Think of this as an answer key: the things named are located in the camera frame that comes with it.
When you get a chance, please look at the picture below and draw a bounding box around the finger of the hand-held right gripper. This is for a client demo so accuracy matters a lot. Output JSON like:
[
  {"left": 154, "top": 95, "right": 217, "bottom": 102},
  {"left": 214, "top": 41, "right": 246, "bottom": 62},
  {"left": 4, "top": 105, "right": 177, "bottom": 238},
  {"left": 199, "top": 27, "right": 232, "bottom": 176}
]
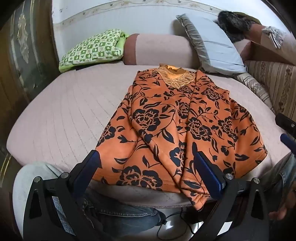
[
  {"left": 275, "top": 113, "right": 296, "bottom": 134},
  {"left": 280, "top": 133, "right": 296, "bottom": 149}
]

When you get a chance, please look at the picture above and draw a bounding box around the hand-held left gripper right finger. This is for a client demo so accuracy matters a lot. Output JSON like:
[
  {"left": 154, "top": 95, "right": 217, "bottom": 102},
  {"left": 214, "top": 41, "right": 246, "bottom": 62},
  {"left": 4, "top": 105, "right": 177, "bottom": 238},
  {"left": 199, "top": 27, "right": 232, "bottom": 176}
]
[{"left": 192, "top": 151, "right": 272, "bottom": 241}]

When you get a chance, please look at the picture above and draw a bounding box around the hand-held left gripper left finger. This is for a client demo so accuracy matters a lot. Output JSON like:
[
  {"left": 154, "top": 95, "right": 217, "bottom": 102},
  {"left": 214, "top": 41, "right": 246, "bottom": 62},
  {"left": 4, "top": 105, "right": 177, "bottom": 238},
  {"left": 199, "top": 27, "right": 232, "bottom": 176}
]
[{"left": 23, "top": 149, "right": 103, "bottom": 241}]

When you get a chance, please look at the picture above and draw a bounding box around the orange floral blouse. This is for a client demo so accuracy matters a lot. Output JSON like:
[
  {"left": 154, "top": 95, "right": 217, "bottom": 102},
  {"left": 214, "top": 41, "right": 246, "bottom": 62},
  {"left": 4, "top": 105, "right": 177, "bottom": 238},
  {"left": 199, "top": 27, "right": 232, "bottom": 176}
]
[{"left": 95, "top": 63, "right": 268, "bottom": 211}]

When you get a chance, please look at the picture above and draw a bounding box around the person's jeans leg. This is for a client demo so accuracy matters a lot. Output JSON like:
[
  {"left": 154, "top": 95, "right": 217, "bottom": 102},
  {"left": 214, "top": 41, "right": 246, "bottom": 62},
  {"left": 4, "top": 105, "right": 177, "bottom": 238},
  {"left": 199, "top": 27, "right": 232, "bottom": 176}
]
[
  {"left": 52, "top": 195, "right": 166, "bottom": 241},
  {"left": 261, "top": 152, "right": 296, "bottom": 223}
]

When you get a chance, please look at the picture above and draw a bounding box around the striped beige cushion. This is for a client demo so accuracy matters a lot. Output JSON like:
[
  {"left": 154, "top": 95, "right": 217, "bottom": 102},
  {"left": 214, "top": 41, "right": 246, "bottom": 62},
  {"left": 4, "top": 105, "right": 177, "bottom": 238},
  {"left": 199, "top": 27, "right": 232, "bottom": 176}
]
[{"left": 233, "top": 72, "right": 273, "bottom": 109}]

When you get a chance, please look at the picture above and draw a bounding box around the pink quilted bed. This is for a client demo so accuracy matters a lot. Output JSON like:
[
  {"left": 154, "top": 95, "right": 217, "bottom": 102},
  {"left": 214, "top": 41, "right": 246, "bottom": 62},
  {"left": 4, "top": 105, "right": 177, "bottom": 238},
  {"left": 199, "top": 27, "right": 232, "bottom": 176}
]
[{"left": 6, "top": 64, "right": 292, "bottom": 207}]

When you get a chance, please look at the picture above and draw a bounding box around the grey-blue pillow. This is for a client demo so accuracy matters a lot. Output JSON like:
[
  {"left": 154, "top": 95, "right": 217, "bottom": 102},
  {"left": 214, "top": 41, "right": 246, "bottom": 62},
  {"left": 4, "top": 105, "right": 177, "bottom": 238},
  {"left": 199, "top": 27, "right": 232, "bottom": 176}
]
[{"left": 176, "top": 10, "right": 248, "bottom": 76}]

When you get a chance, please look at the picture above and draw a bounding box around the dark wooden cabinet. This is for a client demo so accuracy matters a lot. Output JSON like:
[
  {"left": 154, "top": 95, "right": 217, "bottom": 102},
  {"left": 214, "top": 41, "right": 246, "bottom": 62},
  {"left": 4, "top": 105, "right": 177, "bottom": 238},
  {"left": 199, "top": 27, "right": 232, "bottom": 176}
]
[{"left": 0, "top": 0, "right": 59, "bottom": 167}]

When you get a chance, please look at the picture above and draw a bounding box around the green patterned pillow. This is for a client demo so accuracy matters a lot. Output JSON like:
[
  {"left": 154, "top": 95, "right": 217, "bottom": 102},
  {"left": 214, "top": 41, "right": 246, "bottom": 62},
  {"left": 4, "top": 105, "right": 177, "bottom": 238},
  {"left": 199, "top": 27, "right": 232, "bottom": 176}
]
[{"left": 58, "top": 29, "right": 130, "bottom": 73}]

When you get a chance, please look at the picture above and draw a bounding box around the pink bolster cushion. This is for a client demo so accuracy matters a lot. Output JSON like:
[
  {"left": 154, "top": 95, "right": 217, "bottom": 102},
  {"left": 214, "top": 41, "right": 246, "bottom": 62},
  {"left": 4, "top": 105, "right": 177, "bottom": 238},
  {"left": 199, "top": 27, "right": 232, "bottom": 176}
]
[{"left": 122, "top": 34, "right": 200, "bottom": 69}]

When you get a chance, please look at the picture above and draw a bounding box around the thin black cable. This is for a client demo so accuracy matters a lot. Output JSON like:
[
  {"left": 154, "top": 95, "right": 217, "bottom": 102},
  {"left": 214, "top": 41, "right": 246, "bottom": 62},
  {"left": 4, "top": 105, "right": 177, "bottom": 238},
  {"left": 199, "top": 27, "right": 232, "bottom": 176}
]
[{"left": 159, "top": 206, "right": 208, "bottom": 234}]

